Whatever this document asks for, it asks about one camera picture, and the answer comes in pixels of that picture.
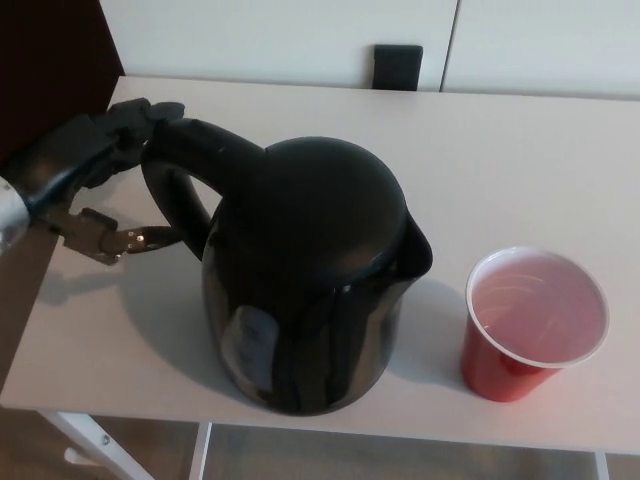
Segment red plastic cup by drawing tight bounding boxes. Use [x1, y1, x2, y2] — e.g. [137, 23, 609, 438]
[459, 244, 611, 403]

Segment white cabinet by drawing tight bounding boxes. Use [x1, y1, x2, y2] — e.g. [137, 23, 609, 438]
[99, 0, 640, 101]

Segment black rectangular wall plate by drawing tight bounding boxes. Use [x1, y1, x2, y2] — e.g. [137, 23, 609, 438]
[373, 43, 424, 92]

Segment dark brown wooden panel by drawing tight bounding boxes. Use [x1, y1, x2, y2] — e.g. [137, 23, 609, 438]
[0, 0, 124, 166]

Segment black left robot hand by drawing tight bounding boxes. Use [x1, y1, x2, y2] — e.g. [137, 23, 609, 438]
[4, 98, 186, 269]

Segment black electric kettle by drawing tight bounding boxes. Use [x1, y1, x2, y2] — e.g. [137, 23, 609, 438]
[139, 118, 434, 417]

